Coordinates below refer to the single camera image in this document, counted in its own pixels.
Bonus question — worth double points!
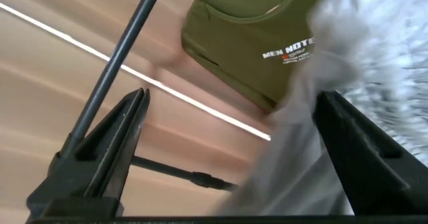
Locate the beige curtain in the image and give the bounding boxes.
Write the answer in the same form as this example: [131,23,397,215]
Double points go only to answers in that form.
[0,0,278,224]

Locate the black clothes rack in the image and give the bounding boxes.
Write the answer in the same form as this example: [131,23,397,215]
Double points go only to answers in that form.
[47,0,239,192]

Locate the pale grey shorts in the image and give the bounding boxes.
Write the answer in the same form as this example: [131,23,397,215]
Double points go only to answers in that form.
[212,0,428,217]

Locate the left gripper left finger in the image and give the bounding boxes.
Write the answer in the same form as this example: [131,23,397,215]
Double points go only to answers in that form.
[25,87,151,221]

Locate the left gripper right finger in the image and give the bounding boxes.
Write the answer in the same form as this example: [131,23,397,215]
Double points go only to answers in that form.
[312,90,428,217]

